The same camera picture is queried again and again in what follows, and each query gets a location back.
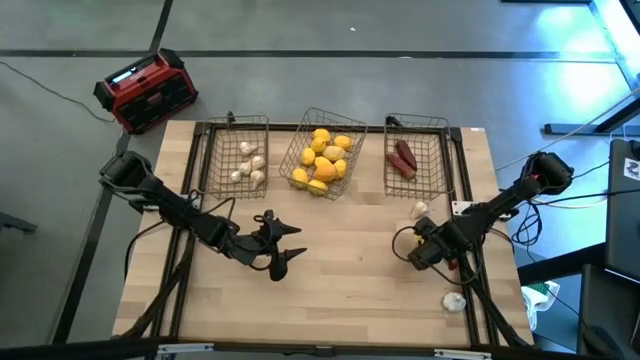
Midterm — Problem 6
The grey radio power cable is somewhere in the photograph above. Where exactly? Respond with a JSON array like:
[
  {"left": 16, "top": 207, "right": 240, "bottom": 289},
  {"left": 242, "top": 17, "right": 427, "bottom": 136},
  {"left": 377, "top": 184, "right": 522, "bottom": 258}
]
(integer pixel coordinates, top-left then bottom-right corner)
[{"left": 0, "top": 60, "right": 117, "bottom": 125}]

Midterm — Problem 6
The dark blue cable bundle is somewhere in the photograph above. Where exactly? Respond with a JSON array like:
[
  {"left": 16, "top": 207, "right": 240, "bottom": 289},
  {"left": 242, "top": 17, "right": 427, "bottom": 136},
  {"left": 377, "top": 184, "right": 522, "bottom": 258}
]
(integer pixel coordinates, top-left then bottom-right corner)
[{"left": 512, "top": 199, "right": 551, "bottom": 247}]

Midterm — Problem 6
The black desk leg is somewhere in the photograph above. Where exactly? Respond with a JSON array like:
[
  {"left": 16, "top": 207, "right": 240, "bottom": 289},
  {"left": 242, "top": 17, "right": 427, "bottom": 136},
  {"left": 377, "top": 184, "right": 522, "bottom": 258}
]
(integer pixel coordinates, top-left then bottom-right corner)
[{"left": 543, "top": 94, "right": 640, "bottom": 137}]

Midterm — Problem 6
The red black jobsite radio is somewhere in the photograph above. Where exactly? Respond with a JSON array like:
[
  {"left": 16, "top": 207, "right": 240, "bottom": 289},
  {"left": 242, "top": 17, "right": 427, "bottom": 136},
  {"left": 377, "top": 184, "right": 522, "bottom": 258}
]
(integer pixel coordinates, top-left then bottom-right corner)
[{"left": 93, "top": 47, "right": 200, "bottom": 135}]

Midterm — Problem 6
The white green cloth bundle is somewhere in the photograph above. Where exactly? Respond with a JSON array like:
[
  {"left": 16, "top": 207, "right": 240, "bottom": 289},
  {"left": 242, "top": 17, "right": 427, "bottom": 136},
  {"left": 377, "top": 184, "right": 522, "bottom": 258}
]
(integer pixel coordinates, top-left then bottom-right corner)
[{"left": 520, "top": 280, "right": 562, "bottom": 331}]

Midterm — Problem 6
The black aluminium table frame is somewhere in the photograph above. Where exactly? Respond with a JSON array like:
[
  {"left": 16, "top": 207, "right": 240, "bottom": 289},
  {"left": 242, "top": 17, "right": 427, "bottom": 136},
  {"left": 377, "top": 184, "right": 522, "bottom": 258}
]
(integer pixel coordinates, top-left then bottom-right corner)
[{"left": 119, "top": 119, "right": 534, "bottom": 351}]

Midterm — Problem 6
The bronze wire basket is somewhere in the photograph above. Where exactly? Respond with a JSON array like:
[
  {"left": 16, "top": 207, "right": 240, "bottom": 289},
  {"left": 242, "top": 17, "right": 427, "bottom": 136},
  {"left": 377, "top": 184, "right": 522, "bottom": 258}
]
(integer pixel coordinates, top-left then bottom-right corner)
[
  {"left": 278, "top": 107, "right": 369, "bottom": 202},
  {"left": 203, "top": 113, "right": 271, "bottom": 201},
  {"left": 383, "top": 112, "right": 455, "bottom": 202}
]

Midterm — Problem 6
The orange fruit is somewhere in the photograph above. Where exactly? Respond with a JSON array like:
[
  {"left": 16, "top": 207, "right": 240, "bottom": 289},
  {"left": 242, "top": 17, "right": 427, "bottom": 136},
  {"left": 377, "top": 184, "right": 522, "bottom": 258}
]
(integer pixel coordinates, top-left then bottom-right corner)
[{"left": 313, "top": 163, "right": 338, "bottom": 183}]

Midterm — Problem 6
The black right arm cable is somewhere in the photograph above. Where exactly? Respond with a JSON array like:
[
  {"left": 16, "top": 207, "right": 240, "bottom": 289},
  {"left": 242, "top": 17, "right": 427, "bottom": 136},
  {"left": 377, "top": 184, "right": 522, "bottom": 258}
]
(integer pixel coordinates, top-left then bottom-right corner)
[{"left": 391, "top": 224, "right": 484, "bottom": 287}]

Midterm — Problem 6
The black rig crossbar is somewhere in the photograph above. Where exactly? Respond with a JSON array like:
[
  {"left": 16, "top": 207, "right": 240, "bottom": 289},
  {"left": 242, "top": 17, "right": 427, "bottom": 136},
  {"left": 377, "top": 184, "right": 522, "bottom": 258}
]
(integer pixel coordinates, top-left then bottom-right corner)
[{"left": 0, "top": 337, "right": 640, "bottom": 360}]

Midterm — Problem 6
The grey furniture foot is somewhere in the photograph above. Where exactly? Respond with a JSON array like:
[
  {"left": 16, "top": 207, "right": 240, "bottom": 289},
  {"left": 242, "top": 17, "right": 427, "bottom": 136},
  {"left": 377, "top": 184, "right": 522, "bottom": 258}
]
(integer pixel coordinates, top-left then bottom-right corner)
[{"left": 0, "top": 211, "right": 39, "bottom": 234}]

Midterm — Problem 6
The silver crossbar bracket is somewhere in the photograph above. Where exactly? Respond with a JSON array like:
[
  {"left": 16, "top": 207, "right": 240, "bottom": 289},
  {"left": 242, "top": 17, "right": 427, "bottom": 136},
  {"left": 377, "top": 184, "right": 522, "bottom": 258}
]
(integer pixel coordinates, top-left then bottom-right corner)
[
  {"left": 156, "top": 342, "right": 215, "bottom": 359},
  {"left": 433, "top": 348, "right": 494, "bottom": 360}
]

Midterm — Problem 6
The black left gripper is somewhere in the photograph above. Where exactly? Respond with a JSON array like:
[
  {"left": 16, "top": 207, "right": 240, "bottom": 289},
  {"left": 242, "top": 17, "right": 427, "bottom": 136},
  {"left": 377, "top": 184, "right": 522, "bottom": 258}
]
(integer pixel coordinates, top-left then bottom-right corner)
[{"left": 226, "top": 208, "right": 308, "bottom": 283}]

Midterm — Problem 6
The black floor cable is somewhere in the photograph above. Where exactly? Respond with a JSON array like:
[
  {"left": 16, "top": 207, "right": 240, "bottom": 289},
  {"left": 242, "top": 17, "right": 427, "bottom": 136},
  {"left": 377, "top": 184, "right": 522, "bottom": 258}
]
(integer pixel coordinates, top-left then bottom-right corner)
[{"left": 549, "top": 187, "right": 640, "bottom": 207}]

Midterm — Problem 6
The black left arm base cable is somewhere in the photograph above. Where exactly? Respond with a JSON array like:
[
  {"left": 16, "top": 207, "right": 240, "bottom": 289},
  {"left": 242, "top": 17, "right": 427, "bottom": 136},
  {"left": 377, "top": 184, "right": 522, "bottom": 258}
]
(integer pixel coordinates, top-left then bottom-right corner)
[{"left": 123, "top": 218, "right": 169, "bottom": 281}]

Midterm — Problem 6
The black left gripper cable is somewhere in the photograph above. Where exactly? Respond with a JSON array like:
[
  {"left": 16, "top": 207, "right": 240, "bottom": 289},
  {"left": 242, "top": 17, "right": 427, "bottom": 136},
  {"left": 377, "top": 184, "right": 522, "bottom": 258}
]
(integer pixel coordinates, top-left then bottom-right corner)
[{"left": 185, "top": 188, "right": 284, "bottom": 274}]

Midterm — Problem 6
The white floor cable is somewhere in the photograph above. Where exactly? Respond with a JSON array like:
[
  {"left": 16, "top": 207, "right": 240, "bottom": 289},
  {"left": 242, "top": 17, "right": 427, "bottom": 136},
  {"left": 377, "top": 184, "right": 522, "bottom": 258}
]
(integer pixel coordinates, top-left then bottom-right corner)
[{"left": 494, "top": 87, "right": 640, "bottom": 174}]

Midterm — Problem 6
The black desk unit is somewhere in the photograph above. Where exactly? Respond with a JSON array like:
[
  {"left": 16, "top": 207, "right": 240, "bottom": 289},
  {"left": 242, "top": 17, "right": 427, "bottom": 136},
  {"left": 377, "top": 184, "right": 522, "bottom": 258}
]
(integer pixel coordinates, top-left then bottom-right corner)
[{"left": 603, "top": 138, "right": 640, "bottom": 284}]

